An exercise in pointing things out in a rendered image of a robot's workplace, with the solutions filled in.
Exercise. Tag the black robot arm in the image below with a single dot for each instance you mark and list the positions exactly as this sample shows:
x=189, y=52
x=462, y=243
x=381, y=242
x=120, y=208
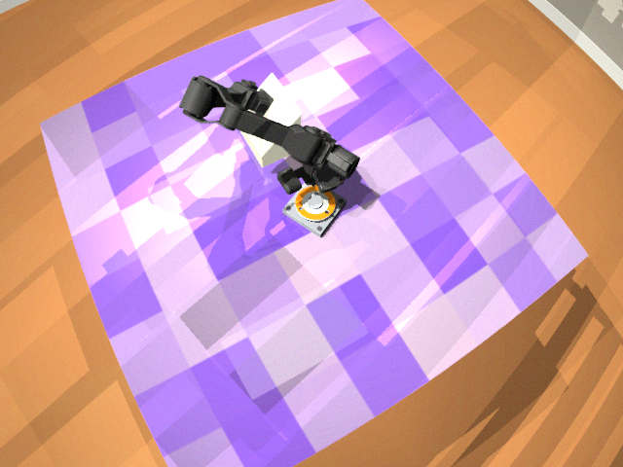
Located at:
x=308, y=145

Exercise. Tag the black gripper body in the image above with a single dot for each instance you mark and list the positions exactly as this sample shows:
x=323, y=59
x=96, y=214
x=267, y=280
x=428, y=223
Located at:
x=289, y=179

